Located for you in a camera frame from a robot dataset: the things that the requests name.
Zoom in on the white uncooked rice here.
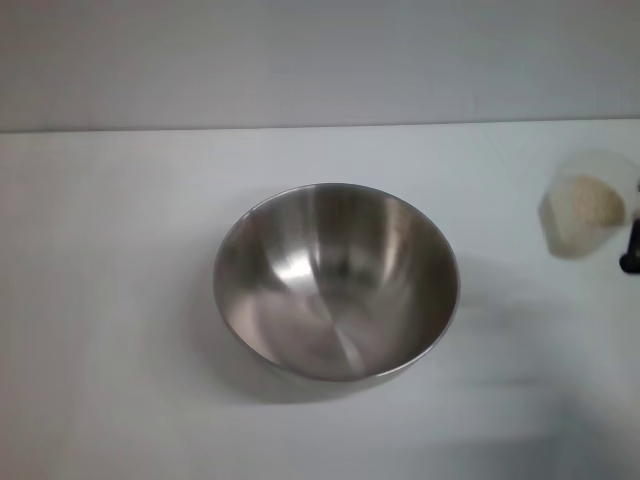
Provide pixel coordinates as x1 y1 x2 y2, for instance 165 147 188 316
544 174 627 259

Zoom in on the clear plastic measuring cup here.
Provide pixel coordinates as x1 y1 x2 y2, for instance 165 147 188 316
538 148 635 260

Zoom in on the stainless steel mixing bowl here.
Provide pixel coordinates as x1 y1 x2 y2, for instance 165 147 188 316
212 182 461 385

